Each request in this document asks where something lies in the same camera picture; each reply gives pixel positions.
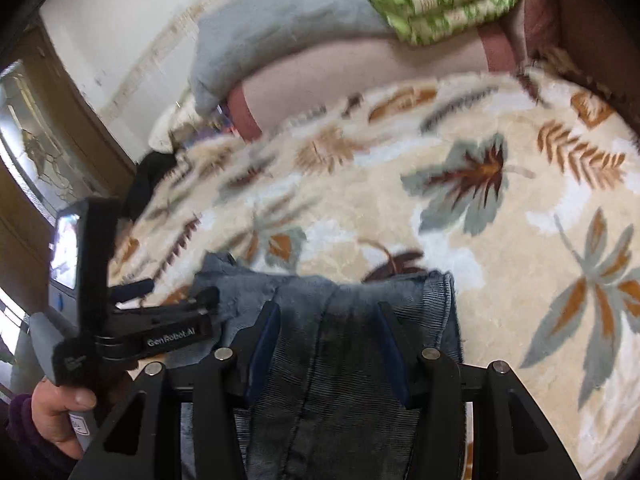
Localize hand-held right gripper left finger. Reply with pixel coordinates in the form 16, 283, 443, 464
67, 301, 282, 480

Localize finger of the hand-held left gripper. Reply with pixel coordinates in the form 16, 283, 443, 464
111, 280, 155, 306
170, 286, 221, 331

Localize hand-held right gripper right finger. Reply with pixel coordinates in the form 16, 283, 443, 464
376, 301, 583, 480

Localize grey denim pants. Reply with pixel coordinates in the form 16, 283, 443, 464
180, 252, 473, 480

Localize person's left forearm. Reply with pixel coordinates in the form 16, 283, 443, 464
5, 394, 76, 480

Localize person's left hand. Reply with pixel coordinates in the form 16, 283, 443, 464
31, 372, 98, 461

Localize black garment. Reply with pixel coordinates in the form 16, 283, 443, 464
122, 152, 176, 221

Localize wooden door with glass panel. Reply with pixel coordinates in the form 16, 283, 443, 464
0, 15, 138, 321

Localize white floral pillow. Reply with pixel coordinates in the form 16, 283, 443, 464
150, 95, 221, 153

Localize leaf print blanket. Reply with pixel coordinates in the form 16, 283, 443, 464
107, 67, 640, 480

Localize purple plastic packets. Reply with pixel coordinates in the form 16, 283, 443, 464
210, 102, 236, 136

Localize grey quilted pillow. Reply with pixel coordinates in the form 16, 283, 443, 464
192, 0, 396, 116

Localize pink maroon sofa bolster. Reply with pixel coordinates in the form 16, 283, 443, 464
227, 25, 526, 141

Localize green patterned blanket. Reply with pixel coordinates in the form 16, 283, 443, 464
320, 0, 531, 46

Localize pink maroon sofa backrest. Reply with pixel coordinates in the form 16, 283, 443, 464
520, 0, 640, 111

